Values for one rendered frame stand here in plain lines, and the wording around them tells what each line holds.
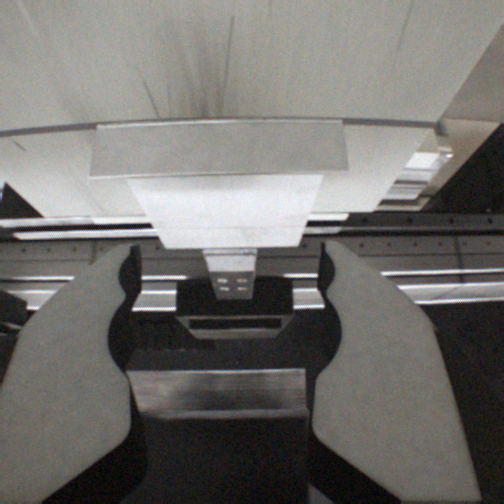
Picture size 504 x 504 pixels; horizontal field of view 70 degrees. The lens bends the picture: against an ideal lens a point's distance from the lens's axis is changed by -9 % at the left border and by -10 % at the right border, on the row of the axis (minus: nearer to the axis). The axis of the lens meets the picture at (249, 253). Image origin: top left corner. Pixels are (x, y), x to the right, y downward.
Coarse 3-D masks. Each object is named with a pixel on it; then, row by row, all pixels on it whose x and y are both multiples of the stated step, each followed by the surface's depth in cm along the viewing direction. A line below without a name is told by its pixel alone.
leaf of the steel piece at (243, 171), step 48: (96, 144) 13; (144, 144) 13; (192, 144) 13; (240, 144) 13; (288, 144) 13; (336, 144) 13; (144, 192) 18; (192, 192) 18; (240, 192) 18; (288, 192) 18
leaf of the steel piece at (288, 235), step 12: (180, 228) 22; (192, 228) 22; (204, 228) 22; (216, 228) 22; (228, 228) 22; (240, 228) 22; (252, 228) 22; (264, 228) 22; (276, 228) 22; (288, 228) 22; (300, 228) 23; (168, 240) 24; (180, 240) 24; (192, 240) 24; (204, 240) 24; (216, 240) 24; (228, 240) 24; (240, 240) 24; (252, 240) 24; (264, 240) 24; (276, 240) 24; (288, 240) 24
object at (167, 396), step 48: (144, 384) 20; (192, 384) 20; (240, 384) 20; (288, 384) 20; (192, 432) 18; (240, 432) 18; (288, 432) 18; (144, 480) 17; (192, 480) 17; (240, 480) 17; (288, 480) 17
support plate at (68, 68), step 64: (0, 0) 8; (64, 0) 8; (128, 0) 8; (192, 0) 9; (256, 0) 9; (320, 0) 9; (384, 0) 9; (448, 0) 8; (0, 64) 10; (64, 64) 10; (128, 64) 11; (192, 64) 11; (256, 64) 11; (320, 64) 11; (384, 64) 11; (448, 64) 11; (0, 128) 13; (384, 128) 14; (64, 192) 18; (128, 192) 18; (320, 192) 19; (384, 192) 19
